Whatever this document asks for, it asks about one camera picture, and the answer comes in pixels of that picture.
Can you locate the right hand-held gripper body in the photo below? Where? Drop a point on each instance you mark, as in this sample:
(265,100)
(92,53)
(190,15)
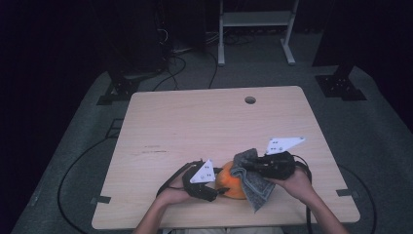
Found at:
(279,165)

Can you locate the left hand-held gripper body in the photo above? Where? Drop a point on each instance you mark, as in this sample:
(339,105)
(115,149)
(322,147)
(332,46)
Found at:
(199,187)

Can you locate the orange plush toy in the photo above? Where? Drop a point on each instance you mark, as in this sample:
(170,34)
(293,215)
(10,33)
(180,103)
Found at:
(230,183)

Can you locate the grey cloth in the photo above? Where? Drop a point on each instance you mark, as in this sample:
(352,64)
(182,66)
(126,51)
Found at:
(256,188)

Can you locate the person's left hand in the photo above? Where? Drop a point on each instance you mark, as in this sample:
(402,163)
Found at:
(175,193)

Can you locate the person's right hand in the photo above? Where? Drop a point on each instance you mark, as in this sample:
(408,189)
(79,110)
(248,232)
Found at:
(297,187)

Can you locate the person's light pants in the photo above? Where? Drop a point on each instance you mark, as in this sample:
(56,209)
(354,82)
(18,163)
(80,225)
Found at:
(224,230)

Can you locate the dark tape strip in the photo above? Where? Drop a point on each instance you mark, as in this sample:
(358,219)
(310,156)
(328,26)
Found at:
(346,192)
(101,199)

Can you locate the black stand base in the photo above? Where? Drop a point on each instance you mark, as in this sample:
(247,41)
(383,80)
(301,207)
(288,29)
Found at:
(339,86)
(118,92)

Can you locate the dark equipment tower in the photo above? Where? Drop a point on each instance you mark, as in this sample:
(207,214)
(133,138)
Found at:
(139,35)

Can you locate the white metal stand frame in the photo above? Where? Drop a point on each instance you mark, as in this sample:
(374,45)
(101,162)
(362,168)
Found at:
(255,19)

